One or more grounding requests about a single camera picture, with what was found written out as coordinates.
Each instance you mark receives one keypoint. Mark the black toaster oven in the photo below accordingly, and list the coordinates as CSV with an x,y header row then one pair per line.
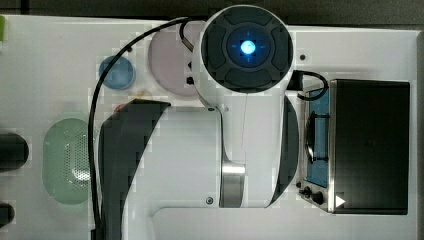
x,y
355,156

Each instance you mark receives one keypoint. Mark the toy strawberry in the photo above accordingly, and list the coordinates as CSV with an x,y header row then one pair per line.
x,y
119,107

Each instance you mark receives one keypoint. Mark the lilac round plate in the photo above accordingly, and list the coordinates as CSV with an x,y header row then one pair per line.
x,y
169,61

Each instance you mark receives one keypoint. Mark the green perforated strainer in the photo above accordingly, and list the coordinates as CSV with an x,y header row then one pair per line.
x,y
66,173

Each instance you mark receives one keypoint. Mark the blue bowl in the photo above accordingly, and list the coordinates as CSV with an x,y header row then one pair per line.
x,y
121,76

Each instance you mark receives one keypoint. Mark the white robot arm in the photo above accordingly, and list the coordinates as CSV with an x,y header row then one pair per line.
x,y
237,148

